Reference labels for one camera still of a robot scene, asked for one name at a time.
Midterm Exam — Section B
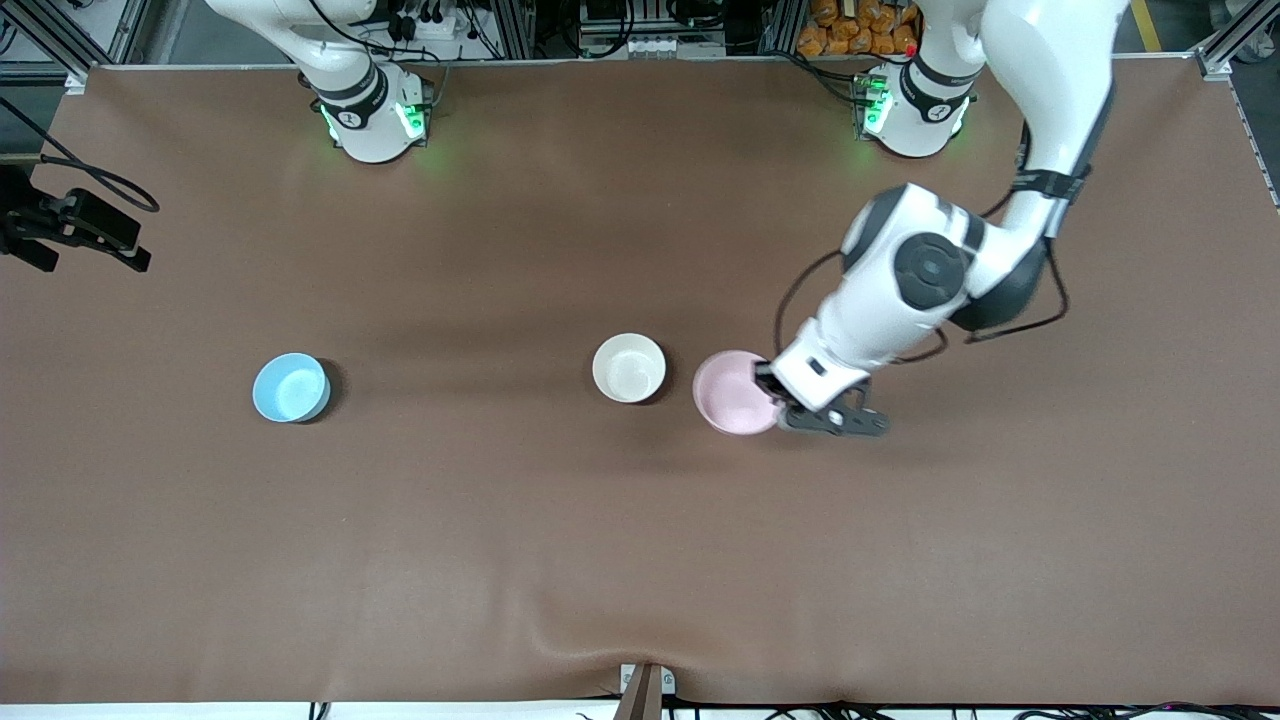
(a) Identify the pink bowl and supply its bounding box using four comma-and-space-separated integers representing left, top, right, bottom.
692, 349, 786, 437

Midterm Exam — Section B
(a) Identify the blue bowl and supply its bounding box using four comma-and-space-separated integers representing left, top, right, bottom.
252, 353, 332, 424

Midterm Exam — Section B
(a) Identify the white bowl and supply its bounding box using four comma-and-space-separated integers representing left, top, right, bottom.
592, 333, 668, 405

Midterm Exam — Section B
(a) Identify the brown table mat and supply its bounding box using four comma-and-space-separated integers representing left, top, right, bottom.
0, 55, 1280, 706

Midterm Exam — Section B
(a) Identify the electrical unit with white connectors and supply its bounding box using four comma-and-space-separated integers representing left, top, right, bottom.
578, 0, 693, 59

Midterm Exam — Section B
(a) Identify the orange packets pile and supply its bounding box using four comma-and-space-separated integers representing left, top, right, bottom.
797, 0, 923, 59

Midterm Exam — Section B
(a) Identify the white power strip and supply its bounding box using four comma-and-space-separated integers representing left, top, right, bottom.
385, 0, 483, 43

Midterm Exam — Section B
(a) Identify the aluminium frame profile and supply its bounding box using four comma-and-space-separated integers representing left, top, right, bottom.
1195, 0, 1280, 83
0, 0, 151, 91

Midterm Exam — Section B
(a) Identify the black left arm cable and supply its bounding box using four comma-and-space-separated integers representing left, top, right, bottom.
775, 120, 1072, 363

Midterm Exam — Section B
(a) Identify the metal mount bracket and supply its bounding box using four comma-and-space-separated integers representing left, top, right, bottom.
618, 662, 677, 720

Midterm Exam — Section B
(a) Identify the aluminium frame upright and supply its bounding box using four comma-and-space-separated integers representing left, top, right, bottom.
760, 0, 807, 57
490, 0, 537, 61

